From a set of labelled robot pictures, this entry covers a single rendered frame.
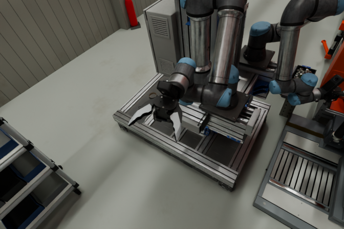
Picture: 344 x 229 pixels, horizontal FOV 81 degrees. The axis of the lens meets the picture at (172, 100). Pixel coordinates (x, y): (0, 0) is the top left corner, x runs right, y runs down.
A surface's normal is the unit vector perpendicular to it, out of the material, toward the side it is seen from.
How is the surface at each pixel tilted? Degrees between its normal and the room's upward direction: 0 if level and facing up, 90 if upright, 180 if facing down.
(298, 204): 0
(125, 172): 0
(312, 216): 0
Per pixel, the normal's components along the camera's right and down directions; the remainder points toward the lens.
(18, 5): 0.82, 0.34
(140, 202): -0.12, -0.69
